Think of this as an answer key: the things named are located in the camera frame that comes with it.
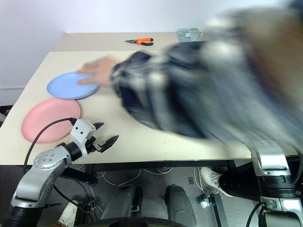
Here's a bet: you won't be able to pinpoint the black table leg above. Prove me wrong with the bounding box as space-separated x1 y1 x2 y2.
212 193 228 227

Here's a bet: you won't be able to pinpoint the clear plastic bag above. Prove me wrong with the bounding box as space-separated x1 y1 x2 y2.
177 27 205 42

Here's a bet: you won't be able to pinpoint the dark trouser leg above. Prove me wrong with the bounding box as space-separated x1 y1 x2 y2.
218 168 261 202

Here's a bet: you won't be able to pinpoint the blue plate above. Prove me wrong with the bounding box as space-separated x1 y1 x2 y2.
46 71 99 101

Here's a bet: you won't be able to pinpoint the pink plate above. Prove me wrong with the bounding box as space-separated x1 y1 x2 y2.
21 98 82 144

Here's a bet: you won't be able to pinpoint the person's plaid-shirted body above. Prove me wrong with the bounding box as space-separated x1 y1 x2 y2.
201 6 303 157

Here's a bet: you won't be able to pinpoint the white sneaker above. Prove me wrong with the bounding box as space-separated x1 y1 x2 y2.
57 200 79 226
200 166 235 198

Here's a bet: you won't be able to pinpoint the orange-handled pliers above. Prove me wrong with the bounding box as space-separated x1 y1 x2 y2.
125 37 154 46

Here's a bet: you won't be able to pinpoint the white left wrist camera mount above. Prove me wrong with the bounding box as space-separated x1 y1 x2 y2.
70 119 97 158

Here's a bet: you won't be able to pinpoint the white floor cable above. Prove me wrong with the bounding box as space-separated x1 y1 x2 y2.
93 168 171 187

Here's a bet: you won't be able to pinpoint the person's bare hand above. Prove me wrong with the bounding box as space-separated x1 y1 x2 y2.
77 55 118 87

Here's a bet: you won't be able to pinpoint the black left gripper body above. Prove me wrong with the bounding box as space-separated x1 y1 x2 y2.
84 136 104 156

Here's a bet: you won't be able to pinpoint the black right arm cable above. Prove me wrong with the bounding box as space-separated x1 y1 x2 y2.
246 202 262 227

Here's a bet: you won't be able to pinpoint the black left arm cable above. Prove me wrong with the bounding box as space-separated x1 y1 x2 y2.
23 117 76 176

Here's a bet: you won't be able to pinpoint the black table frame bar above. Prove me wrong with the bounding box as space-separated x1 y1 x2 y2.
84 160 252 173

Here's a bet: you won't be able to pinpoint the dark grey rounded robot leg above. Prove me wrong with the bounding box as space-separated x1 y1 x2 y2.
164 184 198 227
100 185 143 221

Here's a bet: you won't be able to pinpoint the dark rounded robot waist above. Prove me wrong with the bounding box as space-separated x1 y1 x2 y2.
77 217 191 227

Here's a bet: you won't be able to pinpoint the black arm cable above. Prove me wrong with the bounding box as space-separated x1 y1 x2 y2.
23 117 76 176
246 202 262 227

